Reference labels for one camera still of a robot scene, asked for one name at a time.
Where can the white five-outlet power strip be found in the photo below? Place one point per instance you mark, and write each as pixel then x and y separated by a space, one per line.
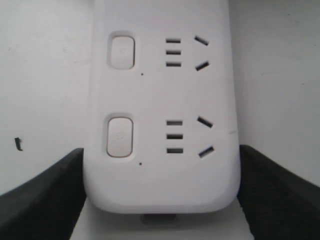
pixel 161 132

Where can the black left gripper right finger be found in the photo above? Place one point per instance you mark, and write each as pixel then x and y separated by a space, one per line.
pixel 277 204

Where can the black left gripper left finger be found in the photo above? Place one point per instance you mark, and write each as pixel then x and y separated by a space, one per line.
pixel 48 206

